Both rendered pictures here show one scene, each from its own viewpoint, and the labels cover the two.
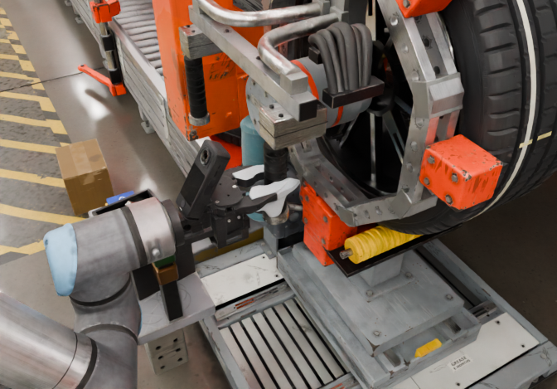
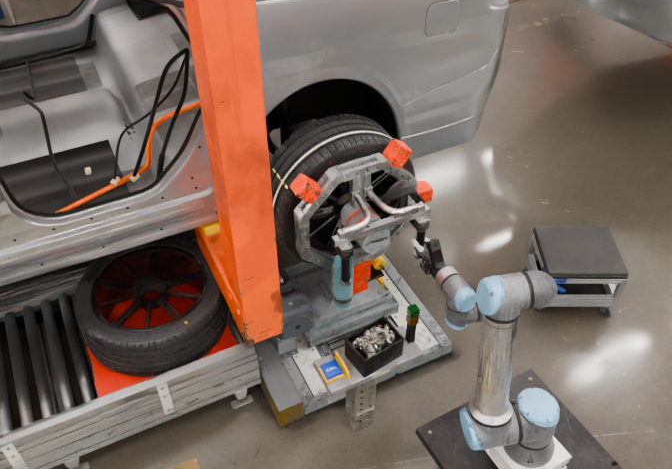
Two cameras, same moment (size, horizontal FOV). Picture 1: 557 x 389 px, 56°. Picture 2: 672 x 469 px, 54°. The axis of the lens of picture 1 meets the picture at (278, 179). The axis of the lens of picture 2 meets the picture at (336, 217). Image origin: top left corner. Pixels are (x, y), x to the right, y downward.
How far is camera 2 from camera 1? 2.57 m
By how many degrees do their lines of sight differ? 64
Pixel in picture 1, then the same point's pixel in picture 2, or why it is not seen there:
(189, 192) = (439, 259)
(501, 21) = not seen: hidden behind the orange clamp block
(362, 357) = (381, 307)
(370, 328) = (376, 294)
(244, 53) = (390, 221)
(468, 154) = (421, 185)
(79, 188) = not seen: outside the picture
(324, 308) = (350, 320)
